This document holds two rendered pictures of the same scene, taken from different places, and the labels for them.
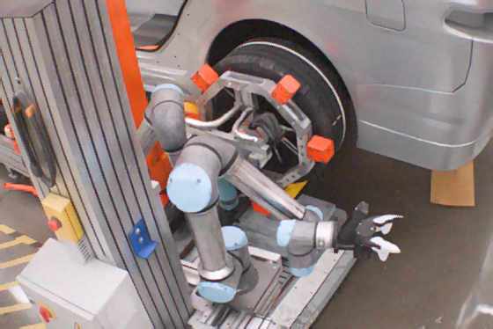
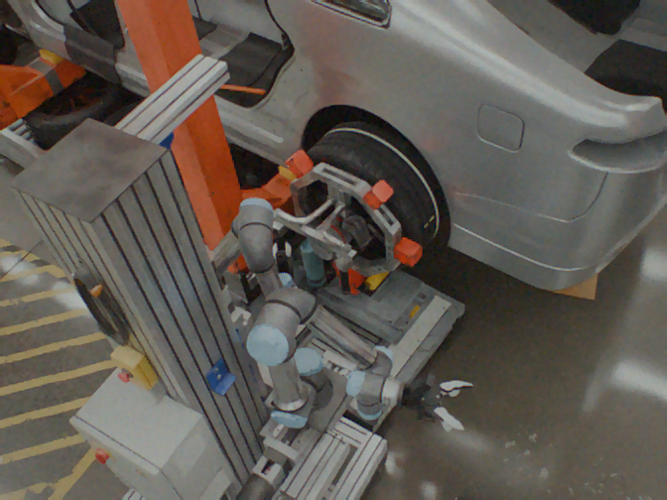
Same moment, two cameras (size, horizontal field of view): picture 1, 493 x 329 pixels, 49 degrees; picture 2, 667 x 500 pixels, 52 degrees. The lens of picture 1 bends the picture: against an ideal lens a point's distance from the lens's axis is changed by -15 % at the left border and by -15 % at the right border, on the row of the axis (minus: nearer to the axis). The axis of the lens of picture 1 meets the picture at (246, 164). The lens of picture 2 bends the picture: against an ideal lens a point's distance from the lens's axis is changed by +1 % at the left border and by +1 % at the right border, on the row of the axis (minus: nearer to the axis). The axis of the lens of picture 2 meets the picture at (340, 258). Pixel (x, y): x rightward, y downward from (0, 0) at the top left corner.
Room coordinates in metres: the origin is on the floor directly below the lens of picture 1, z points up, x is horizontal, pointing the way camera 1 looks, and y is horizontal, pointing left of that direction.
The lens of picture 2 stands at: (0.21, -0.15, 3.00)
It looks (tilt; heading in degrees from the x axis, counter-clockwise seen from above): 50 degrees down; 4
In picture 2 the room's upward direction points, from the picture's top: 8 degrees counter-clockwise
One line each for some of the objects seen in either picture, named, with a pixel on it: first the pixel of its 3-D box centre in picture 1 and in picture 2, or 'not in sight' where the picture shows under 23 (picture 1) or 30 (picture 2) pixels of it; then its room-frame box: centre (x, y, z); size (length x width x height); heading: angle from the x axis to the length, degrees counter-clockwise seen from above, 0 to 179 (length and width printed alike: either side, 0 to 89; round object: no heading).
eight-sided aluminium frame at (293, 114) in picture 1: (253, 131); (344, 222); (2.19, -0.06, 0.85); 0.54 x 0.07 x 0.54; 51
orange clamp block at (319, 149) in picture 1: (320, 149); (407, 252); (2.00, -0.30, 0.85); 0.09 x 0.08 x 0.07; 51
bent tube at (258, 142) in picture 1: (253, 118); (342, 220); (2.04, -0.06, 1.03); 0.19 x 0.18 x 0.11; 141
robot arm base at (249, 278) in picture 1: (235, 270); (311, 385); (1.41, 0.10, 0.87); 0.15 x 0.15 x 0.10
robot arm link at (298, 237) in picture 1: (298, 235); (366, 386); (1.20, -0.11, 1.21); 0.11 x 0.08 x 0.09; 71
